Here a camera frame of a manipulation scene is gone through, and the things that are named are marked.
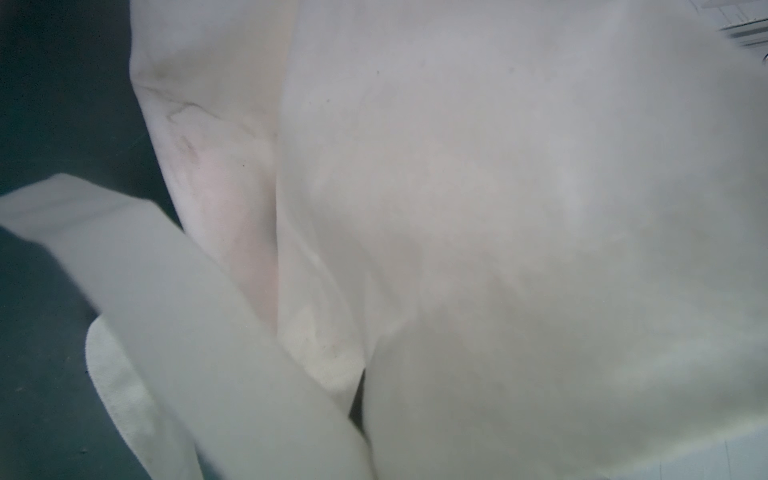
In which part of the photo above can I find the white printed tote bag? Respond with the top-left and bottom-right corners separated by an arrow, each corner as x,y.
1,1 -> 767,479

